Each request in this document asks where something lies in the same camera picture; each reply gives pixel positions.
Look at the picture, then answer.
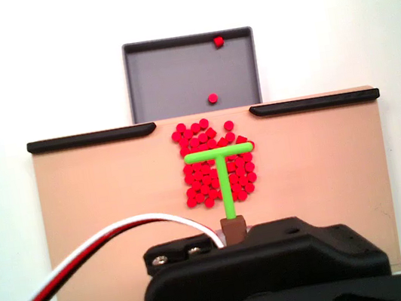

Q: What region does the green T-shaped pusher tool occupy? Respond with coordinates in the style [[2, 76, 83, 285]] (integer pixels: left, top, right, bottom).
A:
[[182, 141, 269, 252]]

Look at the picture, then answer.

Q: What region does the black edge rail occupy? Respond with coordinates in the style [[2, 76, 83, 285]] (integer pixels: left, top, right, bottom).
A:
[[249, 86, 381, 119], [26, 121, 158, 155]]

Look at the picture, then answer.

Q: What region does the red white black servo cable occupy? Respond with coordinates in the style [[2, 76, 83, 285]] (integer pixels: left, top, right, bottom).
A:
[[0, 202, 235, 301]]

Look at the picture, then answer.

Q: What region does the beige board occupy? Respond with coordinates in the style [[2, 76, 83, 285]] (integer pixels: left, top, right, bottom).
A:
[[28, 83, 401, 301]]

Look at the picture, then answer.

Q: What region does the pile of red granules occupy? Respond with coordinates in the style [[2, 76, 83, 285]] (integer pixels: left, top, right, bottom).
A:
[[169, 111, 264, 210]]

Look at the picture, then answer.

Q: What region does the grey tray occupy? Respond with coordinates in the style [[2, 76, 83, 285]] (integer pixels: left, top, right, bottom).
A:
[[121, 23, 265, 125]]

